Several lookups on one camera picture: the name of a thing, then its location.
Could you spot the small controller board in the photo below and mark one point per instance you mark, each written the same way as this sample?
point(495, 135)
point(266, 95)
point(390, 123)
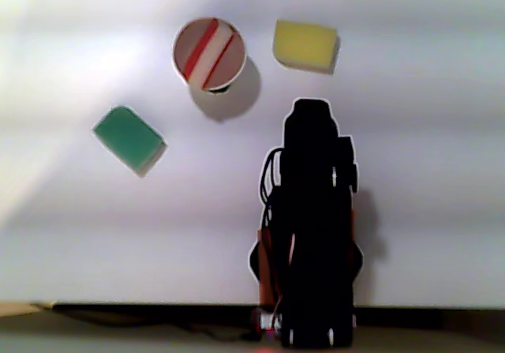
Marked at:
point(266, 323)

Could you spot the white cup with green tape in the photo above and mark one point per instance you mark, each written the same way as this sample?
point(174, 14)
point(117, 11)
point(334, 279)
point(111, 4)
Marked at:
point(189, 41)

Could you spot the yellow and white sponge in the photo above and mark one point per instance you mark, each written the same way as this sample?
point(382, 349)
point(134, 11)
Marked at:
point(304, 45)

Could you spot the green and white sponge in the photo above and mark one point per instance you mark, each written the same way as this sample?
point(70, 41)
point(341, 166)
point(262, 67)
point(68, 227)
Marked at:
point(128, 137)

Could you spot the red and white sponge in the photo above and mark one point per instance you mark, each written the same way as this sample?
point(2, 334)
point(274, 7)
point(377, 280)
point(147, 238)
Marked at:
point(215, 53)

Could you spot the small orange tape piece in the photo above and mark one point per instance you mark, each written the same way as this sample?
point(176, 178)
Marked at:
point(265, 266)

